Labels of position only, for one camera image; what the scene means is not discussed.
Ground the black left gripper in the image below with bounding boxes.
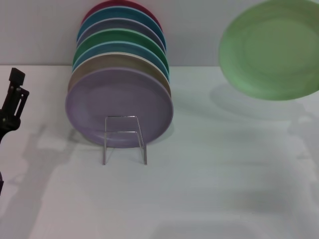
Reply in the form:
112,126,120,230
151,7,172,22
0,67,30,141

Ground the light green plate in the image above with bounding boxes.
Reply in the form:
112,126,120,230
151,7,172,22
218,0,319,102

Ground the lavender plate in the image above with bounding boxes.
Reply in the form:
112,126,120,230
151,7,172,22
65,66,174,148

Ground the beige plate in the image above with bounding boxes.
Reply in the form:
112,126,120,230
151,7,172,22
67,52,172,98

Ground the light blue plate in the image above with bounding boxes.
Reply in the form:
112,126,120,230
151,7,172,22
72,41,170,83

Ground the dark green plate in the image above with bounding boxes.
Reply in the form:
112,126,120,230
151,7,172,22
73,28,170,73

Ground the maroon red plate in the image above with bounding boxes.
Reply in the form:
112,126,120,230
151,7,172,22
82,0,164,32

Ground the grey purple plate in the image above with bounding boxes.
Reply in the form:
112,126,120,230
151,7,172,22
76,17,167,54

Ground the teal blue plate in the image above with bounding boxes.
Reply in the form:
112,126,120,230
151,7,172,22
76,6,167,50

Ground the metal wire plate rack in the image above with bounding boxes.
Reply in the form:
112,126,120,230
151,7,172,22
102,115,148,166

